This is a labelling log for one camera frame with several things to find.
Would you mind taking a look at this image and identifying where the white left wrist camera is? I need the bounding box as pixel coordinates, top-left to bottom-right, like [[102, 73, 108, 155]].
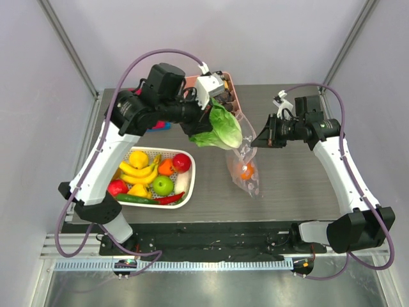
[[194, 62, 225, 110]]

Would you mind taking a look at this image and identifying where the clear zip top bag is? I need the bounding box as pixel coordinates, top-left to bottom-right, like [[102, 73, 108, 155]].
[[226, 111, 260, 198]]

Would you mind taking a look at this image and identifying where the green toy lettuce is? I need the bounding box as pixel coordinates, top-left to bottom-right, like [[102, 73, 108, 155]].
[[189, 98, 243, 150]]

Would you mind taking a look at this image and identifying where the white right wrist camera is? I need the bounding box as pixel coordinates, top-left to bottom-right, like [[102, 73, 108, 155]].
[[273, 90, 294, 120]]

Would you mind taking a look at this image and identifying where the green toy cucumber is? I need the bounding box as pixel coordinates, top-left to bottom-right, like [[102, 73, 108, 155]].
[[116, 194, 159, 205]]

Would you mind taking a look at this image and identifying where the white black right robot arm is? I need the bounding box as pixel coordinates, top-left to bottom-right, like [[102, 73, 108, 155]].
[[251, 95, 395, 253]]

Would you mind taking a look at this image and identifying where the dark brown sock roll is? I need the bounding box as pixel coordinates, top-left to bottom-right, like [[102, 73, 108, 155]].
[[218, 91, 234, 104]]

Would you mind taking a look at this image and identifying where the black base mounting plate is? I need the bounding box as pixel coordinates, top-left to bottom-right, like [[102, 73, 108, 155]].
[[98, 220, 327, 262]]

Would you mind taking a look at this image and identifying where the red toy apple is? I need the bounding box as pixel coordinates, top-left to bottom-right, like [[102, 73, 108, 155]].
[[172, 153, 192, 173]]

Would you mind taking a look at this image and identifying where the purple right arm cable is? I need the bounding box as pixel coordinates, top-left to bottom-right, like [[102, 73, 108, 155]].
[[284, 83, 396, 281]]

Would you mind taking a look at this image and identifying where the white toy radish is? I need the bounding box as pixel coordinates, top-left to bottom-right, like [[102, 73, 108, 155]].
[[174, 171, 190, 194]]

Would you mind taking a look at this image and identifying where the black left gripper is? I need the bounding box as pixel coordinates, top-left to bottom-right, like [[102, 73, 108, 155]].
[[158, 88, 213, 138]]

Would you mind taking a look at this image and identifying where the yellow toy banana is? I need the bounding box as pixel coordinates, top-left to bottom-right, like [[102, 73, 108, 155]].
[[119, 154, 162, 185]]

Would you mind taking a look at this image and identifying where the red toy tomato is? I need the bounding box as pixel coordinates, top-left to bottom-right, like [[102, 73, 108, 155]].
[[107, 179, 128, 197]]

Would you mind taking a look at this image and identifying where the pink divided organizer tray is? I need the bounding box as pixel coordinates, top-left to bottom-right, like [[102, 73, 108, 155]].
[[182, 71, 242, 112]]

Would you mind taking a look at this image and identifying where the magenta folded cloth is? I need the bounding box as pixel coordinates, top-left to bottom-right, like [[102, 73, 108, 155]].
[[132, 88, 167, 130]]

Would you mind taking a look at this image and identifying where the white perforated plastic basket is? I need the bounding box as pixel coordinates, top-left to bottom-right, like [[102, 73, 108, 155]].
[[111, 147, 196, 209]]

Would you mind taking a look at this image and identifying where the black brown sock roll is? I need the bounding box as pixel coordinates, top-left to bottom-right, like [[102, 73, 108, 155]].
[[224, 103, 236, 114]]

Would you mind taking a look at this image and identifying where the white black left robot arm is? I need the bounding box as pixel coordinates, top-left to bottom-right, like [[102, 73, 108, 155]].
[[58, 63, 214, 255]]

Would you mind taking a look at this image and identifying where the green toy apple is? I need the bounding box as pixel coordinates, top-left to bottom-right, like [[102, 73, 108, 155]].
[[152, 175, 174, 196]]

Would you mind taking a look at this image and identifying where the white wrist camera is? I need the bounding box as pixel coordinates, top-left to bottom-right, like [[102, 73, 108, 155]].
[[194, 62, 225, 110], [273, 90, 294, 120]]

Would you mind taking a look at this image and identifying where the blue folded cloth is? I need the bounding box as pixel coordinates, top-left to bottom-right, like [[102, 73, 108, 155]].
[[148, 121, 171, 132]]

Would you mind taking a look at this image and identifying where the small orange toy fruit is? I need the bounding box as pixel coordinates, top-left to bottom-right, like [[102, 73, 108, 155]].
[[158, 159, 174, 177]]

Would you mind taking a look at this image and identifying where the yellow toy bell pepper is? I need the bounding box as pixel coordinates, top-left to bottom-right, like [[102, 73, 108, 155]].
[[127, 184, 152, 199]]

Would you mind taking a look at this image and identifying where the perforated metal cable tray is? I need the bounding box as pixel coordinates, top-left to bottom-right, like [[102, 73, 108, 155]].
[[54, 258, 293, 272]]

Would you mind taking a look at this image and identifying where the red toy chili pepper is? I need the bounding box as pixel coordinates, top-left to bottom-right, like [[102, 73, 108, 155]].
[[155, 192, 185, 205]]

